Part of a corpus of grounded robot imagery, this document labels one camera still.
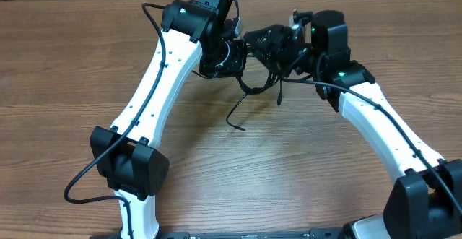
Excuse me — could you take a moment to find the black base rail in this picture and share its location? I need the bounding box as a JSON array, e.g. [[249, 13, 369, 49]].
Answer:
[[90, 227, 354, 239]]

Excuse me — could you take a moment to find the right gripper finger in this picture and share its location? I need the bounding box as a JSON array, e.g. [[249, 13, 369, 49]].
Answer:
[[243, 25, 289, 48], [248, 47, 289, 77]]

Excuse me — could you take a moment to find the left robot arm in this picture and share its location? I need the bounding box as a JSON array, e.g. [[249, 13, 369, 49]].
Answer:
[[90, 0, 245, 238]]

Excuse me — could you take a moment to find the thin black USB cable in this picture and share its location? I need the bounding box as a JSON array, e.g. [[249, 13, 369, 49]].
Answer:
[[191, 69, 311, 132]]

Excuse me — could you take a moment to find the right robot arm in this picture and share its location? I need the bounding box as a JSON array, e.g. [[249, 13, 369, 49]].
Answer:
[[244, 10, 461, 238]]

